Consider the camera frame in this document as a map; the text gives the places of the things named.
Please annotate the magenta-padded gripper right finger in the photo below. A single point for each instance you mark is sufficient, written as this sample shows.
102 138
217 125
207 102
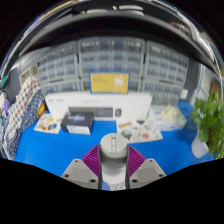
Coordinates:
148 173

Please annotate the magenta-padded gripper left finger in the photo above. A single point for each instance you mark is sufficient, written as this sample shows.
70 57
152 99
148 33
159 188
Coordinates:
78 173

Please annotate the grey computer mouse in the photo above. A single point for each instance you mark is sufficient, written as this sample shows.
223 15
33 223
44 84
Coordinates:
113 150

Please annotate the food sticker sheet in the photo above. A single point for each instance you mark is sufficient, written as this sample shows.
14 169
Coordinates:
140 133
46 123

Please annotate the small black box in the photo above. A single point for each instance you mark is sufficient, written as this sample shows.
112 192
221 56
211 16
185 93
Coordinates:
77 120

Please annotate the clear box of white parts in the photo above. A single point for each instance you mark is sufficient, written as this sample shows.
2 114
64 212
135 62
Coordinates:
168 116

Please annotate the navy polka dot cloth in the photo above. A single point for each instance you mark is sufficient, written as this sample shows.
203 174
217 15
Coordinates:
23 128

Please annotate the long white keyboard box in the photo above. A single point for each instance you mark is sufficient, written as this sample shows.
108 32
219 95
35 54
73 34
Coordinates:
133 103

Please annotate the yellow plastic item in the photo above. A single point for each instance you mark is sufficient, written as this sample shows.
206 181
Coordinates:
41 109

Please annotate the green potted plant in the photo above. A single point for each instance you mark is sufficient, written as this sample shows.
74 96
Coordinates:
210 120

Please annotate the red checkered cloth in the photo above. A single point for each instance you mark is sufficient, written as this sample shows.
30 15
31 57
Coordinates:
23 100

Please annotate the yellow and blue box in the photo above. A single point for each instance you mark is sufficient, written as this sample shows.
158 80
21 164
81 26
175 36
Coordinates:
109 83

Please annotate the beige woven basket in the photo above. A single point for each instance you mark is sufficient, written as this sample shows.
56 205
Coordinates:
26 75

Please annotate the grey metal shelf unit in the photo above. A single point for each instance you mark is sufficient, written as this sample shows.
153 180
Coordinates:
110 28

